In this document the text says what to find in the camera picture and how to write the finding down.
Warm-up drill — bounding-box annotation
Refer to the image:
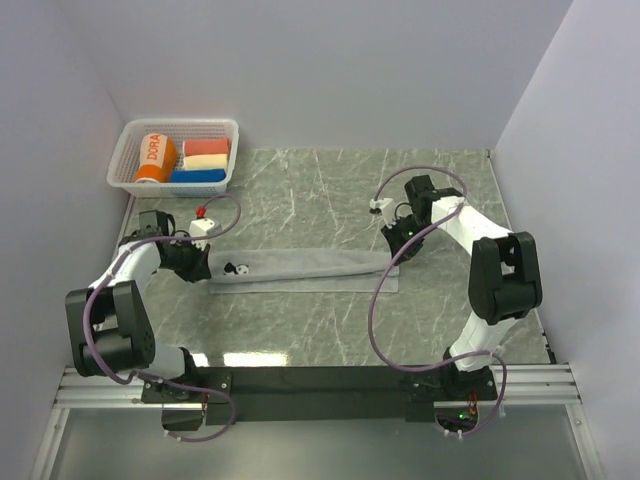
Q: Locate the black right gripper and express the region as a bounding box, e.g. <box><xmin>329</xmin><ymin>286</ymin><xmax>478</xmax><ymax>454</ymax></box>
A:
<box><xmin>382</xmin><ymin>215</ymin><xmax>437</xmax><ymax>266</ymax></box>

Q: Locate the grey towel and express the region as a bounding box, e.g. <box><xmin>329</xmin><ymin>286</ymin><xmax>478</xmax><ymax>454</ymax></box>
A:
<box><xmin>208</xmin><ymin>248</ymin><xmax>391</xmax><ymax>294</ymax></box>

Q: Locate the orange cartoon towel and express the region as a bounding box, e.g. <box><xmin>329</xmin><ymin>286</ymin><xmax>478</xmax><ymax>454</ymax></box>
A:
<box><xmin>134</xmin><ymin>133</ymin><xmax>179</xmax><ymax>183</ymax></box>

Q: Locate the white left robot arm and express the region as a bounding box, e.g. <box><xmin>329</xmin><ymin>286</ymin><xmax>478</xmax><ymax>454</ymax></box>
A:
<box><xmin>65</xmin><ymin>210</ymin><xmax>220</xmax><ymax>402</ymax></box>

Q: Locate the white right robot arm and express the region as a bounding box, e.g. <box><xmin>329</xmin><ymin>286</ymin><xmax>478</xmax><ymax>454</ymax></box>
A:
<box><xmin>369</xmin><ymin>175</ymin><xmax>543</xmax><ymax>399</ymax></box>

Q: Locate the blue rolled towel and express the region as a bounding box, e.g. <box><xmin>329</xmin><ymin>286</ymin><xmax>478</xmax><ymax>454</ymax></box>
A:
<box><xmin>169</xmin><ymin>168</ymin><xmax>227</xmax><ymax>184</ymax></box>

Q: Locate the cream rolled towel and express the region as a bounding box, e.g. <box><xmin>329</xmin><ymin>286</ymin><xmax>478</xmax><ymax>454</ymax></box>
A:
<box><xmin>183</xmin><ymin>153</ymin><xmax>229</xmax><ymax>170</ymax></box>

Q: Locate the white plastic basket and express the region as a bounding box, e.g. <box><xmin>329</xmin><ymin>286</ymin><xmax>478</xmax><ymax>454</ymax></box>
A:
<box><xmin>107</xmin><ymin>118</ymin><xmax>240</xmax><ymax>198</ymax></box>

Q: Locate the red rolled towel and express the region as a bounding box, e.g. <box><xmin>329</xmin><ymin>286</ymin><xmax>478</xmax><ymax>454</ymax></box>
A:
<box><xmin>183</xmin><ymin>137</ymin><xmax>231</xmax><ymax>156</ymax></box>

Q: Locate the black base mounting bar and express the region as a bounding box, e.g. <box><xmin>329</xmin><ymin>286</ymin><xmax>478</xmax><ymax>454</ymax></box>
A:
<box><xmin>140</xmin><ymin>363</ymin><xmax>501</xmax><ymax>427</ymax></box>

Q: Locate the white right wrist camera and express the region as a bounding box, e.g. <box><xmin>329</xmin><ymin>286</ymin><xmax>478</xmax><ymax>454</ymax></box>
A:
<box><xmin>369</xmin><ymin>197</ymin><xmax>397</xmax><ymax>221</ymax></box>

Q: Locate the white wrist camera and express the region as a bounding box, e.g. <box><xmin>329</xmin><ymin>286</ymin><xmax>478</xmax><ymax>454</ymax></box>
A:
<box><xmin>369</xmin><ymin>197</ymin><xmax>397</xmax><ymax>221</ymax></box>
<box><xmin>188</xmin><ymin>206</ymin><xmax>220</xmax><ymax>251</ymax></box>

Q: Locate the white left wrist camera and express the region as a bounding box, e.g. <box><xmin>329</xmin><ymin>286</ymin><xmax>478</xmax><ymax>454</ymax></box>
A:
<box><xmin>188</xmin><ymin>206</ymin><xmax>220</xmax><ymax>251</ymax></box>

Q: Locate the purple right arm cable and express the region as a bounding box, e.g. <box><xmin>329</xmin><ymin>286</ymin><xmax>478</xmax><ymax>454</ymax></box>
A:
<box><xmin>368</xmin><ymin>164</ymin><xmax>507</xmax><ymax>439</ymax></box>

